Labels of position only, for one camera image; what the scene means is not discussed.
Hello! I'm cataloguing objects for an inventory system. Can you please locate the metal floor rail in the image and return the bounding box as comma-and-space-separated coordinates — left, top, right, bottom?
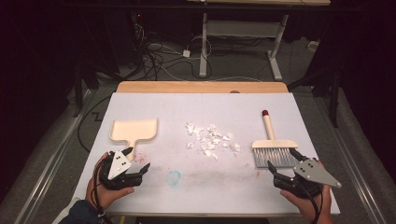
311, 92, 388, 224
14, 89, 92, 224

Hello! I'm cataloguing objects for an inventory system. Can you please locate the black floor cable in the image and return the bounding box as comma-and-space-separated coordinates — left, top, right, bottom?
77, 95, 112, 153

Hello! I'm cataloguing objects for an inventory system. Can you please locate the person's left hand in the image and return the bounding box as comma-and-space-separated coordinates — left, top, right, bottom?
85, 152, 135, 210

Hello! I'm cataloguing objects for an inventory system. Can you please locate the tangle of floor cables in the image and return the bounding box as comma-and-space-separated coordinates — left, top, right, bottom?
130, 12, 213, 82

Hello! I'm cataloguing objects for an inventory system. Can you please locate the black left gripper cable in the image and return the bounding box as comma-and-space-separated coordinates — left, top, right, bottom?
91, 160, 114, 224

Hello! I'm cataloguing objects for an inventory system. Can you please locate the white table cover sheet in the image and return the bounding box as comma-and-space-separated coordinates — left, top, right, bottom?
72, 91, 341, 217

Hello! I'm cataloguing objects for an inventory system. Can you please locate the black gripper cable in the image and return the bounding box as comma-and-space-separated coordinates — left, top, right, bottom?
297, 181, 325, 224
91, 160, 114, 224

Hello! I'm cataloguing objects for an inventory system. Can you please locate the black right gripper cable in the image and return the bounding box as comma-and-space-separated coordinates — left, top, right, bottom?
297, 181, 325, 224

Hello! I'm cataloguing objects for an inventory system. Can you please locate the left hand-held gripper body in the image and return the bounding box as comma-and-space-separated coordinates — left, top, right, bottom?
99, 150, 145, 190

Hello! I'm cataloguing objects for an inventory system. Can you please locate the black stand leg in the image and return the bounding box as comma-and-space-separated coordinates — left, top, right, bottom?
288, 66, 341, 129
72, 59, 84, 119

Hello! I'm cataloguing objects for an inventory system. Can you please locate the cream brush with red cap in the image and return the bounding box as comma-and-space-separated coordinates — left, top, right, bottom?
251, 109, 300, 169

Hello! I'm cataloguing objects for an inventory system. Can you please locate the wooden table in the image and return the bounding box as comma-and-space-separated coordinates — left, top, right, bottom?
116, 81, 290, 94

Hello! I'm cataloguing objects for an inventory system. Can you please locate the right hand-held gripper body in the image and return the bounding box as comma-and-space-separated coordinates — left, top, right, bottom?
273, 158, 343, 199

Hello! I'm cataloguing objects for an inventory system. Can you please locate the person's right hand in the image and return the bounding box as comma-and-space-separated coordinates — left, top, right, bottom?
279, 184, 333, 224

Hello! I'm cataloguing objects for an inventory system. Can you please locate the white metal desk frame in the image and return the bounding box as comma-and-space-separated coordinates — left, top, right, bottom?
186, 0, 332, 82

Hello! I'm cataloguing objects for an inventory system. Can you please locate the pile of white paper scraps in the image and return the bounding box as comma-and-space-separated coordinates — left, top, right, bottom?
185, 121, 242, 161

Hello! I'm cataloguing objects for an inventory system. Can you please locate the dark blue left sleeve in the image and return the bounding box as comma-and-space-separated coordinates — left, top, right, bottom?
59, 199, 107, 224

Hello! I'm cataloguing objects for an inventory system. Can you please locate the cream plastic dustpan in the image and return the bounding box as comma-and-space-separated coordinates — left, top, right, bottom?
108, 118, 159, 161

